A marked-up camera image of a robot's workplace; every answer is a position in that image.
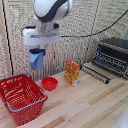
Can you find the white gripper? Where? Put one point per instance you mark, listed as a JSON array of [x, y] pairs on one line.
[[40, 36]]

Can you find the blue plastic cup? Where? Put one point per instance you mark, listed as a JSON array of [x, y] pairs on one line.
[[36, 59]]

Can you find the orange yellow food box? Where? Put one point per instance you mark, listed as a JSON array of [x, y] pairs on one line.
[[71, 72]]

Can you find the red plastic bowl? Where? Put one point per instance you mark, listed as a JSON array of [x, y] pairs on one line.
[[49, 83]]

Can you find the red shopping basket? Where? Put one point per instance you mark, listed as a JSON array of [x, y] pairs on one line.
[[22, 98]]

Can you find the black oven rack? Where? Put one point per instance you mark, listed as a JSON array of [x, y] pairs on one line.
[[95, 73]]

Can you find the black toaster oven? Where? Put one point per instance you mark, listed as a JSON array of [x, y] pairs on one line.
[[112, 55]]

